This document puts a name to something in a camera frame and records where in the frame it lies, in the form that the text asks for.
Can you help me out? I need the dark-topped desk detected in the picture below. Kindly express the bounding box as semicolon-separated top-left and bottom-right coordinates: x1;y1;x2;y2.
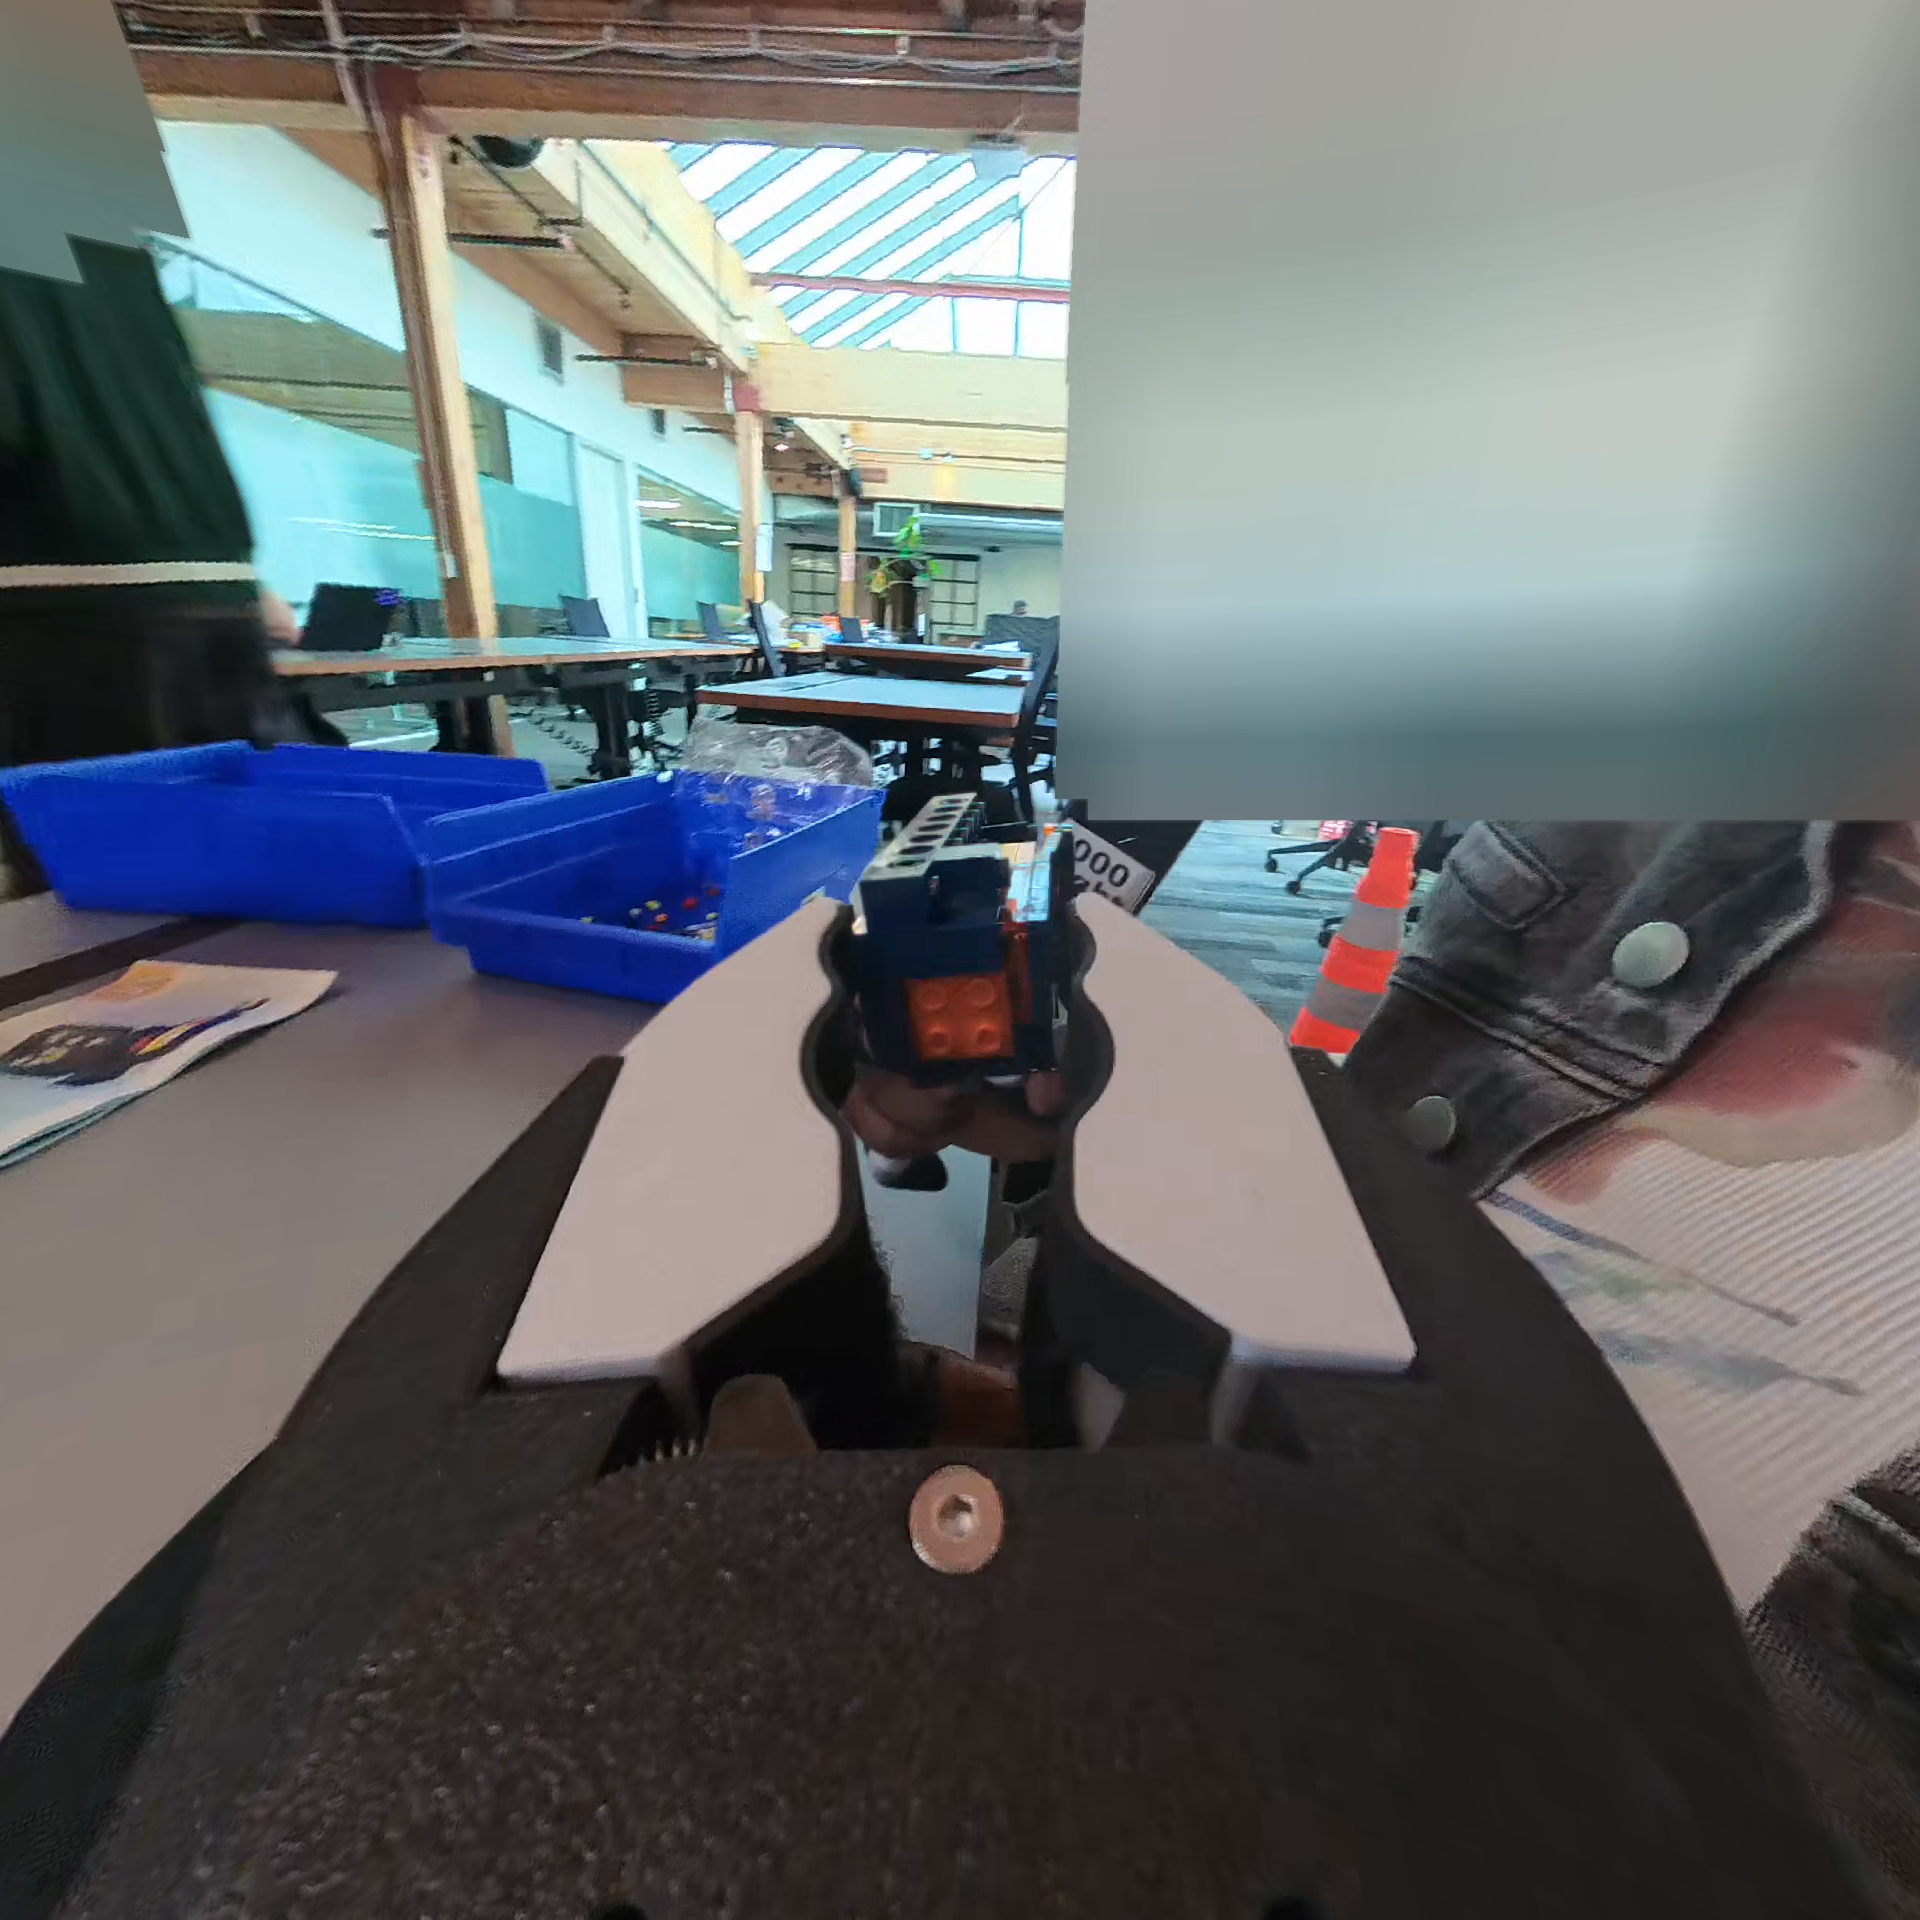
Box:
697;673;1038;781

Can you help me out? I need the long wooden desk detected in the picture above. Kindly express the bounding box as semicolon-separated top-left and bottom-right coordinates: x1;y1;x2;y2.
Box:
270;637;751;752

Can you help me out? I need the person's grey denim jacket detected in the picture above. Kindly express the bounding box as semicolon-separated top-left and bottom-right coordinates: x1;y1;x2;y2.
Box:
1338;820;1920;1920

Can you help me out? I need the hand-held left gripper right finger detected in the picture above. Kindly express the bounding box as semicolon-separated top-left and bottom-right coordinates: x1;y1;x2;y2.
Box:
1049;892;1420;1382

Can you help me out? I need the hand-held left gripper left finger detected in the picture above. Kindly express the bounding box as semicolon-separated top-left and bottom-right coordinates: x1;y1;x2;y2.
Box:
496;896;886;1385

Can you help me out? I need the thick white instruction booklet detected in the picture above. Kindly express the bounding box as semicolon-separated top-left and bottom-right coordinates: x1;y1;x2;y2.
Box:
0;960;340;1173

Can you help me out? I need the blue storage bin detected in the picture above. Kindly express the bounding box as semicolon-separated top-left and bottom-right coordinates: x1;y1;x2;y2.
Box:
422;769;886;1004
0;739;551;933

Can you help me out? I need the blue brick model with base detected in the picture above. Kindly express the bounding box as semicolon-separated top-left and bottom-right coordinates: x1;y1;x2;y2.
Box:
848;790;1073;1081

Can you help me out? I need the orange traffic cone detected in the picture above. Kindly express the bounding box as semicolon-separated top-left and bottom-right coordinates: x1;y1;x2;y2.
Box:
1286;825;1422;1056

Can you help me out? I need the person's white printed shirt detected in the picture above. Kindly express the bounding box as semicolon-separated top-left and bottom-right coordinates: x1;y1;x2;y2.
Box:
1477;862;1920;1613

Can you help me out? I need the clear plastic bag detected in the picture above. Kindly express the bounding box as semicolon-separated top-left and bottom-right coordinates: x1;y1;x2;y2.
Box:
680;717;874;798

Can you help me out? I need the person's right hand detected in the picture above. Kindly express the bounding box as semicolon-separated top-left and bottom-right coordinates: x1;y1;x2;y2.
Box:
839;1067;1069;1194

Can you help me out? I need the wooden post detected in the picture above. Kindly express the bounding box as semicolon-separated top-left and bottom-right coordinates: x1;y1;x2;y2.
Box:
372;105;516;758

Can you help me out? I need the black laptop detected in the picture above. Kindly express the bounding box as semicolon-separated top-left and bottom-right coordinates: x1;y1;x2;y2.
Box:
297;582;405;653

